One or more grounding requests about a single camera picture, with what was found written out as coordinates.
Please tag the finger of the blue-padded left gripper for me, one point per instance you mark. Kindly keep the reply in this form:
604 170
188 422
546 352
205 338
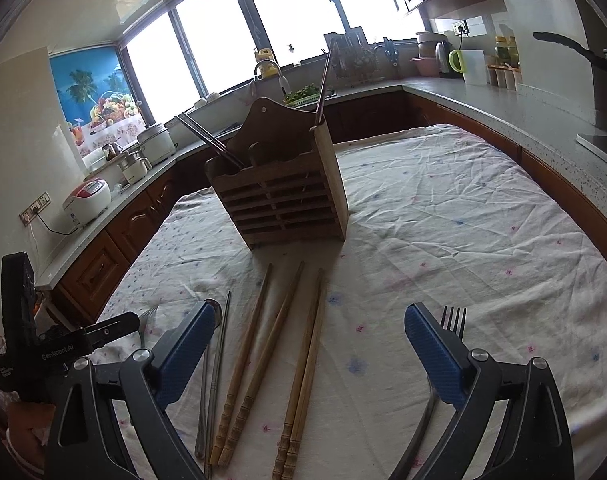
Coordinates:
85 440

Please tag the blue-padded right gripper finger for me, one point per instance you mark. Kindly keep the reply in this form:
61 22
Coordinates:
533 441

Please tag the steel spoon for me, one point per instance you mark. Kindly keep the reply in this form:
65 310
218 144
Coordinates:
200 446

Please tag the small steel fork left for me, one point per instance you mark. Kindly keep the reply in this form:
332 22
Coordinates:
144 319

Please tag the steel fork right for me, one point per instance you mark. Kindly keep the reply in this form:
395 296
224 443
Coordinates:
433 394

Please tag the white red rice cooker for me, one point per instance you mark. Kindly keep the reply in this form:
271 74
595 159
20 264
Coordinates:
87 202

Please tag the steel chopstick beside spoon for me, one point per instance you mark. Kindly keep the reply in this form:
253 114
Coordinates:
215 381

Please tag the small white blender jug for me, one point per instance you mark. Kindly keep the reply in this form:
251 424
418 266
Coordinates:
135 166

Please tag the white floral tablecloth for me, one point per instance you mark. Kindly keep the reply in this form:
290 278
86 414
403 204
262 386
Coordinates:
436 216

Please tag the white electric pot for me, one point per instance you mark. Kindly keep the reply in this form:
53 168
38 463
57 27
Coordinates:
156 144

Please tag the fruit poster blue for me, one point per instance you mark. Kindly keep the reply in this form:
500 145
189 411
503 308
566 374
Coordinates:
97 101

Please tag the gas stove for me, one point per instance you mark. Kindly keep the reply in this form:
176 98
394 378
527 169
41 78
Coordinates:
603 147

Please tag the wooden utensil holder box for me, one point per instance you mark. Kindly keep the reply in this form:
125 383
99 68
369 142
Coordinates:
289 186

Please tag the spice jar set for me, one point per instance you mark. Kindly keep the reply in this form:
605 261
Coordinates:
504 77

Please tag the chrome sink faucet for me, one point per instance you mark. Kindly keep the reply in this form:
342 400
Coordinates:
283 82

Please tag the yellow detergent bottle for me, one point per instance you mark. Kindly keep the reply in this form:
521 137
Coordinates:
266 65

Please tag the green vegetables in sink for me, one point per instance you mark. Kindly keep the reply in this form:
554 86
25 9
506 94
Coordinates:
305 96

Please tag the black wok on stove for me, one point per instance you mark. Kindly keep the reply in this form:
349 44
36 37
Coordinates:
599 118

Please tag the pink plastic basin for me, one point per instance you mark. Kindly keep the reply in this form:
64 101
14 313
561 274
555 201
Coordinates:
426 67

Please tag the yellow lid jar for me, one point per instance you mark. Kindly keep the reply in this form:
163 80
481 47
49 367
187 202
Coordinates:
506 51

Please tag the steel electric kettle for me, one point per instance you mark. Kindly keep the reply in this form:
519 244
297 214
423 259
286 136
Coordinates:
443 49

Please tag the dish rack with boards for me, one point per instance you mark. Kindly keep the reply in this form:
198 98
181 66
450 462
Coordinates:
353 58

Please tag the wall power socket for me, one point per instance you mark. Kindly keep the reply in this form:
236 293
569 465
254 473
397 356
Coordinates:
35 208

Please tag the white jug green handle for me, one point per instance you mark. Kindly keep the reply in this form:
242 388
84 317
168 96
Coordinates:
471 64

